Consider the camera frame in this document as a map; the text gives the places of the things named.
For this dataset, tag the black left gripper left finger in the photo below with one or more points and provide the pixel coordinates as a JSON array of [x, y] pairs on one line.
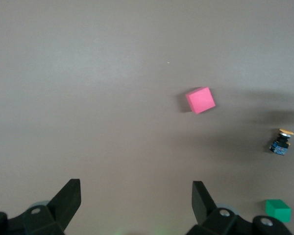
[[63, 203]]

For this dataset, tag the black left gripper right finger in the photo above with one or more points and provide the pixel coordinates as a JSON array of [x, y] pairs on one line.
[[201, 203]]

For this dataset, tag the orange mushroom push button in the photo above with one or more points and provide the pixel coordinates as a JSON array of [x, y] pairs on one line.
[[279, 146]]

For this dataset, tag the green foam cube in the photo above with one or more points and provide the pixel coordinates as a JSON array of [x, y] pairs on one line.
[[279, 212]]

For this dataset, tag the pink foam cube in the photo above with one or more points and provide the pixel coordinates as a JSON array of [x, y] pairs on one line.
[[201, 101]]

